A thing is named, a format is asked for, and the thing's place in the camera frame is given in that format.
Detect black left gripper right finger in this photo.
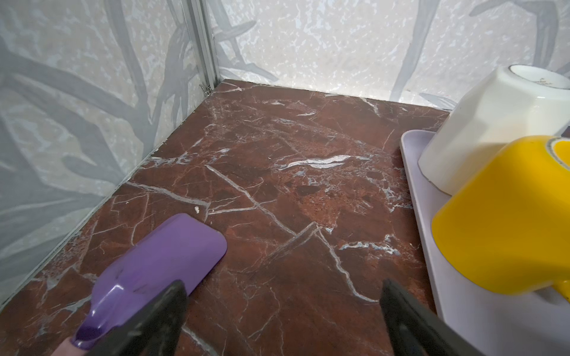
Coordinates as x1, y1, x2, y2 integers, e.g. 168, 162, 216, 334
379, 279, 481, 355

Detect purple spatula pink handle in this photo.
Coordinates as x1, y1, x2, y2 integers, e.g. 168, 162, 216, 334
54, 214, 227, 355

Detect white faceted mug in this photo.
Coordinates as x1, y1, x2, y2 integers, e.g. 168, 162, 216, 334
419, 65, 569, 195

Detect yellow mug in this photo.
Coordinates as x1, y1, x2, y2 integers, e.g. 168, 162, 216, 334
431, 136, 569, 299

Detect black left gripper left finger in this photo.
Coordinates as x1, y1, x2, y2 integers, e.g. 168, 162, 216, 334
87, 280, 188, 355

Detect lavender tray mat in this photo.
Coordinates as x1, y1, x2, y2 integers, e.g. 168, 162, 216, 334
400, 130, 569, 355

